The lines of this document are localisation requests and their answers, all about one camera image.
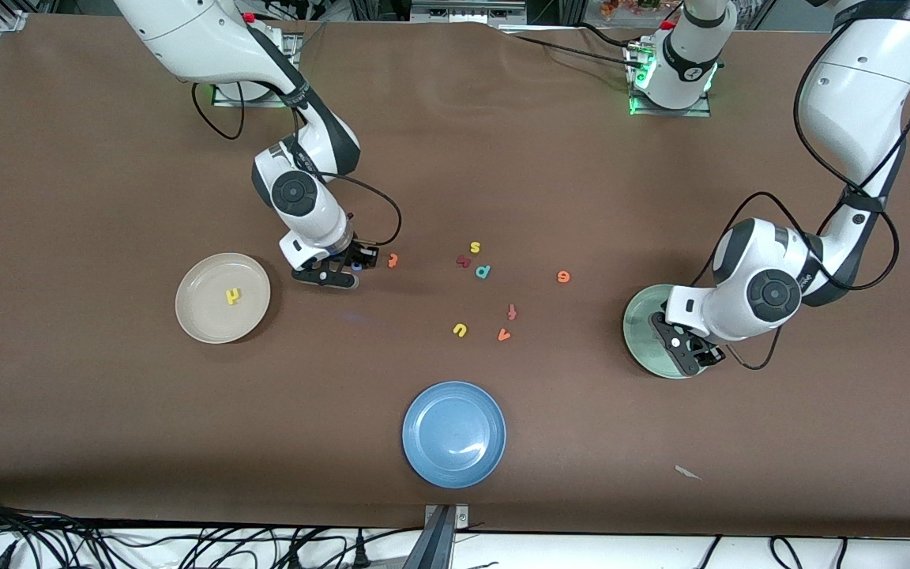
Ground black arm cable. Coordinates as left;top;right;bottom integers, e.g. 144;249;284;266
692;32;898;371
192;79;403;247

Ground grey camera pole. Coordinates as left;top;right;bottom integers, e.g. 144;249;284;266
402;506;456;569

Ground black base cable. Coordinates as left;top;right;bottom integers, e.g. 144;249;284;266
570;20;653;50
498;30;649;72

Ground green round plate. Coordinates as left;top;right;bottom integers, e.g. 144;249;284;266
622;284;709;380

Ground aluminium frame rail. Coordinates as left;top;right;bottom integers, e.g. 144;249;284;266
412;0;527;23

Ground silver bracket plate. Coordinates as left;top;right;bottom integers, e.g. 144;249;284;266
423;504;470;529

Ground brown table cover sheet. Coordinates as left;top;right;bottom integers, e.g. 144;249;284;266
0;14;910;540

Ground beige round plate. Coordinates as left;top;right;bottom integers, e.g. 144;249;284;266
175;253;272;345

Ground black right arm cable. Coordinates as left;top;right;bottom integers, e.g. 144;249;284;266
192;79;403;247

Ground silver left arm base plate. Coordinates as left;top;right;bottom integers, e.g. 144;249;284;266
627;40;713;118

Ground blue round plate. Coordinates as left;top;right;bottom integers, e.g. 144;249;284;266
402;381;507;489

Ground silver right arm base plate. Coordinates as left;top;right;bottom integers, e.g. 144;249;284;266
212;32;302;107

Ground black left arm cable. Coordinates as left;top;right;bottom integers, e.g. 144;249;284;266
692;32;898;371

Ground orange artificial flowers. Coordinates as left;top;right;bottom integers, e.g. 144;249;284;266
601;0;685;18

